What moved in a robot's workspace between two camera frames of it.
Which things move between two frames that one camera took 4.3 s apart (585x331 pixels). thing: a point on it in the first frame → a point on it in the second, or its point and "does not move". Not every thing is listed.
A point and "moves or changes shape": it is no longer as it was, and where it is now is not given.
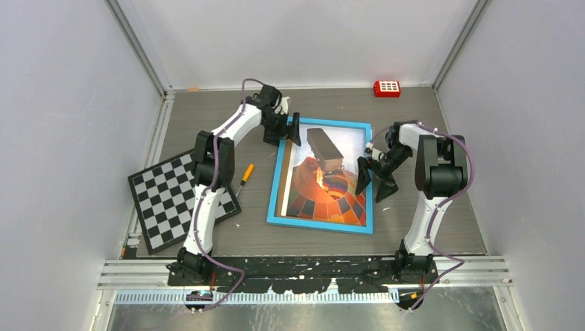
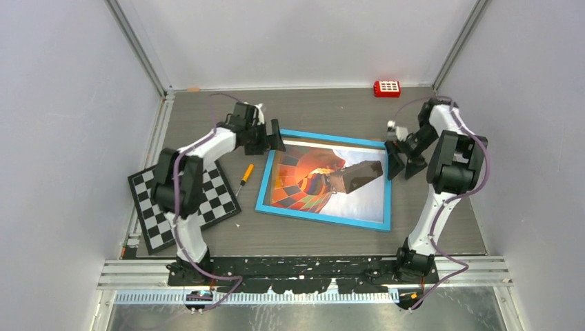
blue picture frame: [272, 211] moves or changes shape
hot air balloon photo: [321, 177] moves or changes shape
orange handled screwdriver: [250, 169] does not move
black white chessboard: [164, 195] does not move
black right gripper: [387, 185] → [414, 164]
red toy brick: [387, 89] does not move
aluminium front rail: [450, 271] does not move
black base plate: [303, 274] does not move
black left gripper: [273, 138] → [261, 148]
